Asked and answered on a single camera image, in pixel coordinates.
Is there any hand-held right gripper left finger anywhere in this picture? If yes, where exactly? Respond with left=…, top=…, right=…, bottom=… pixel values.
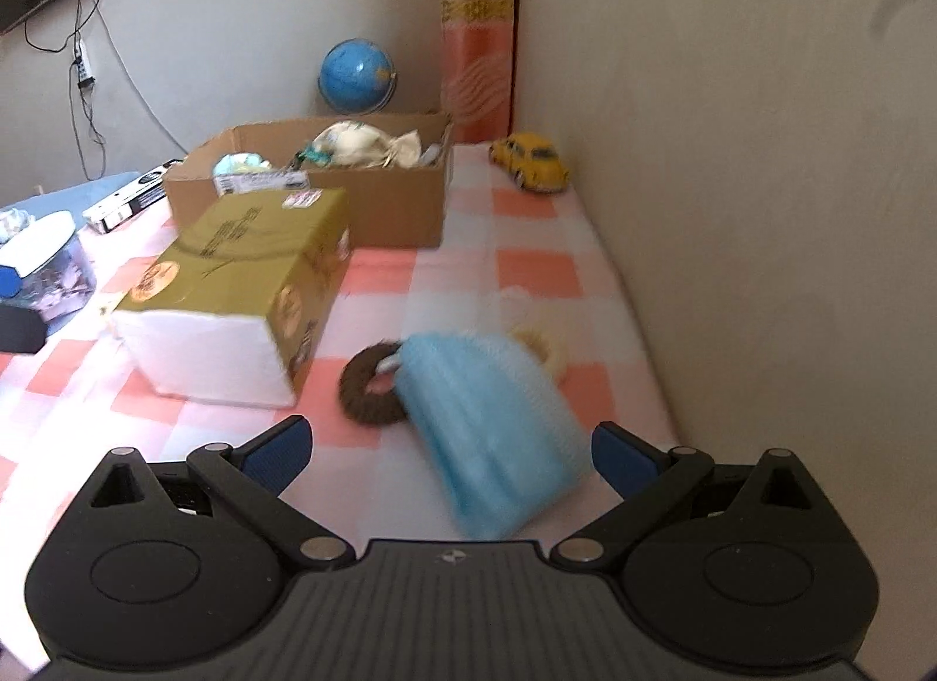
left=88, top=415, right=357, bottom=569

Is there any pink patterned curtain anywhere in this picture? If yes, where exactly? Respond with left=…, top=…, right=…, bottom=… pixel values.
left=439, top=0, right=525, bottom=145

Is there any clear jar white lid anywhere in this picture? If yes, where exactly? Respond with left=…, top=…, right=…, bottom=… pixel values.
left=0, top=211, right=98, bottom=320

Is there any white crumpled tissue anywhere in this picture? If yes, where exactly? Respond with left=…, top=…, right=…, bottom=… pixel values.
left=0, top=207, right=35, bottom=244

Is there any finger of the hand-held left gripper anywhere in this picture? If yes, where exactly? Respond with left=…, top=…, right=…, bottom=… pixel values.
left=0, top=307, right=49, bottom=354

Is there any blue face mask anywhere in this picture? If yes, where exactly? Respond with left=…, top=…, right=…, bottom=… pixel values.
left=395, top=331, right=591, bottom=540

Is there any black television cable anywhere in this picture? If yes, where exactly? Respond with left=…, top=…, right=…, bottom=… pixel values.
left=25, top=0, right=186, bottom=179

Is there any beige scrunchie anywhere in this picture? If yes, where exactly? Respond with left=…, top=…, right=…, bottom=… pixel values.
left=508, top=324, right=567, bottom=369

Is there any cardboard box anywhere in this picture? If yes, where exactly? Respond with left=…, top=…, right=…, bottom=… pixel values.
left=162, top=111, right=456, bottom=251

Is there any pink checked tablecloth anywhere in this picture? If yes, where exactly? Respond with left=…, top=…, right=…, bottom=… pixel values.
left=0, top=139, right=679, bottom=656

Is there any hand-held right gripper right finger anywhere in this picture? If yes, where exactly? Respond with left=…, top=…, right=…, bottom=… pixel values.
left=550, top=421, right=828, bottom=568

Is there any yellow toy car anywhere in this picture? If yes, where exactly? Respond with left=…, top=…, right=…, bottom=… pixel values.
left=489, top=132, right=571, bottom=196

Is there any black and white pen box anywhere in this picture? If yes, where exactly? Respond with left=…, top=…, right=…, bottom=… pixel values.
left=82, top=158, right=184, bottom=236

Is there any blue desk globe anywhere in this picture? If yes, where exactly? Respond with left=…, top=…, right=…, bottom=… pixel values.
left=318, top=38, right=399, bottom=118

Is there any gold tissue pack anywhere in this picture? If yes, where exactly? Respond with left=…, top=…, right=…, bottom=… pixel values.
left=110, top=187, right=353, bottom=410

